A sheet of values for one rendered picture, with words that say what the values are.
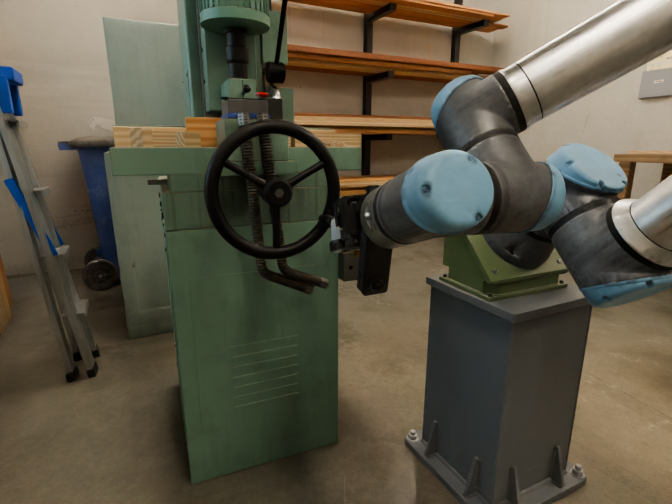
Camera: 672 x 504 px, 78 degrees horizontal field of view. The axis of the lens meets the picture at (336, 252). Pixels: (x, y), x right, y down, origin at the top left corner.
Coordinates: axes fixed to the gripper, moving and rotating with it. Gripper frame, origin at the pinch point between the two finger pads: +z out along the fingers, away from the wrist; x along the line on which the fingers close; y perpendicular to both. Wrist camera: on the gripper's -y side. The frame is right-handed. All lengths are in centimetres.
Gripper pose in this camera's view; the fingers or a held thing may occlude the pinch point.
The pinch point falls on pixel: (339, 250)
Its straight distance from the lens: 78.5
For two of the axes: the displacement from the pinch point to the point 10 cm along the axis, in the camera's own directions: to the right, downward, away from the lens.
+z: -3.5, 1.2, 9.3
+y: -1.4, -9.9, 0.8
